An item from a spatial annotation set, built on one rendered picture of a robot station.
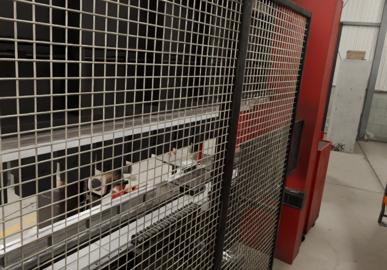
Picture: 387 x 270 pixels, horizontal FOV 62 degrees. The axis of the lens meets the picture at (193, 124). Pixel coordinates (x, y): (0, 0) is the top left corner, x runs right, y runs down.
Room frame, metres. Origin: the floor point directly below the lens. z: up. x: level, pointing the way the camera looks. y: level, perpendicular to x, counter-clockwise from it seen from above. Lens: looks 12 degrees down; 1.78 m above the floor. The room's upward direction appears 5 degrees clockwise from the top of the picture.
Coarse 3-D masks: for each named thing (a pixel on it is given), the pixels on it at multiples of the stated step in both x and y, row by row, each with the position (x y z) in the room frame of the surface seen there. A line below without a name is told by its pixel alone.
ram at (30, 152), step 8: (208, 112) 2.26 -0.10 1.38; (168, 120) 1.88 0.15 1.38; (192, 120) 2.10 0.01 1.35; (136, 128) 1.66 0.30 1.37; (144, 128) 1.71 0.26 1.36; (152, 128) 1.76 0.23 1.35; (80, 136) 1.37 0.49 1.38; (96, 136) 1.44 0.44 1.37; (104, 136) 1.48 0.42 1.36; (112, 136) 1.52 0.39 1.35; (120, 136) 1.56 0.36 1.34; (40, 144) 1.21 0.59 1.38; (56, 144) 1.27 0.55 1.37; (64, 144) 1.30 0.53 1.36; (72, 144) 1.33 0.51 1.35; (80, 144) 1.37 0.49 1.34; (16, 152) 1.13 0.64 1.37; (24, 152) 1.16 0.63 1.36; (32, 152) 1.18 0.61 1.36; (40, 152) 1.21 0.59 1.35; (48, 152) 1.24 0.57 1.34; (8, 160) 1.11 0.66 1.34
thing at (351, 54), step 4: (348, 52) 7.16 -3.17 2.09; (352, 52) 7.15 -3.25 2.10; (356, 52) 7.12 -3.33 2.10; (360, 52) 7.10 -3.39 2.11; (364, 52) 7.08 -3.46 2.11; (348, 56) 7.17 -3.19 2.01; (352, 56) 7.55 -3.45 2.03; (356, 56) 7.12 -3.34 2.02; (360, 56) 7.10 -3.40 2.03; (364, 56) 7.08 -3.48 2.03
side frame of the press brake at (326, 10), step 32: (320, 0) 2.66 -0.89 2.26; (320, 32) 2.64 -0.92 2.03; (288, 64) 2.76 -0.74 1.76; (320, 64) 2.61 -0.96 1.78; (288, 96) 2.73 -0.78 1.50; (320, 96) 2.60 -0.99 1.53; (256, 128) 2.87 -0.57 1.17; (320, 128) 2.78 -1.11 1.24; (288, 224) 2.64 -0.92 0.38; (288, 256) 2.61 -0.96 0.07
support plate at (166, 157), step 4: (164, 156) 2.35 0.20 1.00; (168, 156) 2.36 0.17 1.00; (172, 156) 2.37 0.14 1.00; (176, 156) 2.38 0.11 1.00; (160, 160) 2.26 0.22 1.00; (164, 160) 2.26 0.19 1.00; (168, 160) 2.27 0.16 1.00; (172, 160) 2.27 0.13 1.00; (188, 160) 2.31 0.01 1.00; (172, 164) 2.20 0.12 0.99; (176, 164) 2.19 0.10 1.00; (180, 164) 2.20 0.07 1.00
